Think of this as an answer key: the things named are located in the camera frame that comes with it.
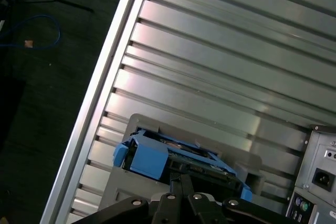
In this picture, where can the black PC case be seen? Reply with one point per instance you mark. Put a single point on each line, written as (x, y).
(295, 209)

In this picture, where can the grey power supply unit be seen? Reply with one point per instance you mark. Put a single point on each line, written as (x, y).
(315, 155)

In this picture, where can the hard disk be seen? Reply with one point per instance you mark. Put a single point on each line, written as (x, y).
(149, 161)

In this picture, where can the small brown floor tag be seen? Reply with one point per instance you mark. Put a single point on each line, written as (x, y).
(29, 44)

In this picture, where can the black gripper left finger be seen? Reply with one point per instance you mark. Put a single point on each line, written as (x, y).
(162, 211)

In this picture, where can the grey parts rack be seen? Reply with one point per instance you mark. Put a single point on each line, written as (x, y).
(123, 182)

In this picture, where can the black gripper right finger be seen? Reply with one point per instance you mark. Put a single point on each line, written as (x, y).
(204, 211)

